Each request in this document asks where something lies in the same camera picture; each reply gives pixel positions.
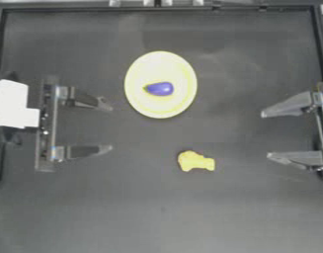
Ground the purple toy eggplant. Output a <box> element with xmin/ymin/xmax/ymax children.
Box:
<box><xmin>143</xmin><ymin>81</ymin><xmax>175</xmax><ymax>97</ymax></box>

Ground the yellow plate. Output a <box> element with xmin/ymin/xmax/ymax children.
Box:
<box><xmin>123</xmin><ymin>49</ymin><xmax>199</xmax><ymax>120</ymax></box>

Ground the yellow toy food piece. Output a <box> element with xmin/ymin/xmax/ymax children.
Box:
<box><xmin>176</xmin><ymin>150</ymin><xmax>216</xmax><ymax>173</ymax></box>

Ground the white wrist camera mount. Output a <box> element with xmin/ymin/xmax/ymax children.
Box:
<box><xmin>0</xmin><ymin>78</ymin><xmax>41</xmax><ymax>130</ymax></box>

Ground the black frame cross bar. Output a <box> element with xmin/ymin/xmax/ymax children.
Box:
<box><xmin>0</xmin><ymin>1</ymin><xmax>323</xmax><ymax>15</ymax></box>

